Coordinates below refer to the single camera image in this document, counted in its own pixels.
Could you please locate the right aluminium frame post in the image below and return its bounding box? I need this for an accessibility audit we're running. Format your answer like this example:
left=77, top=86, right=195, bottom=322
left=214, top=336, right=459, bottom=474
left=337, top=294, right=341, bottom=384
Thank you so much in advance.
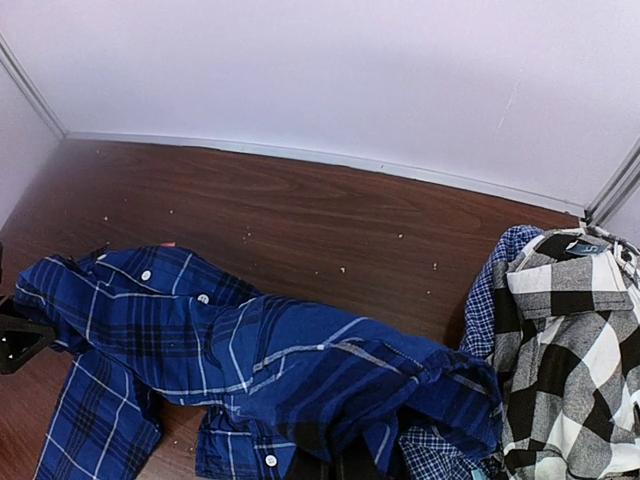
left=583, top=140, right=639, bottom=226

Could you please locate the blue plaid long sleeve shirt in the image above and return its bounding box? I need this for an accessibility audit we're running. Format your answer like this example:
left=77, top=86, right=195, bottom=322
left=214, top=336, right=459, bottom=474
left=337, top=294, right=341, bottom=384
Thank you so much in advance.
left=14, top=246, right=501, bottom=479

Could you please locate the left aluminium frame post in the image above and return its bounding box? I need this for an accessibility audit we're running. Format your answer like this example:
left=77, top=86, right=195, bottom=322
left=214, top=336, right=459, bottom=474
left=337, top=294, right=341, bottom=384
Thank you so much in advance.
left=0, top=36, right=68, bottom=140

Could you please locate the black white checked shirt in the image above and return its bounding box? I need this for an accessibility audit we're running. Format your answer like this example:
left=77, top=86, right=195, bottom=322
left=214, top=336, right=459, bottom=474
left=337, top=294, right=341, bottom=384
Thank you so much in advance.
left=490, top=229, right=639, bottom=479

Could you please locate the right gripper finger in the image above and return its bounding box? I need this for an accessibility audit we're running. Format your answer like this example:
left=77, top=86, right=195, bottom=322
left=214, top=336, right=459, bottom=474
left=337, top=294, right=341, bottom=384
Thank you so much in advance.
left=0, top=295, right=55, bottom=375

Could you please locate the small blue gingham shirt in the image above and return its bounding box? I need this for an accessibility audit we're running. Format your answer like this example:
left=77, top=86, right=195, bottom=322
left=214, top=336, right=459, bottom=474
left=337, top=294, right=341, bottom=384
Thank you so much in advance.
left=399, top=225, right=542, bottom=479

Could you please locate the aluminium frame post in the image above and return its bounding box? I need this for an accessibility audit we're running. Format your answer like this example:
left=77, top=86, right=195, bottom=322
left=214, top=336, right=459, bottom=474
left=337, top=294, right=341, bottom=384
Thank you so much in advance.
left=0, top=36, right=68, bottom=140
left=583, top=140, right=639, bottom=226

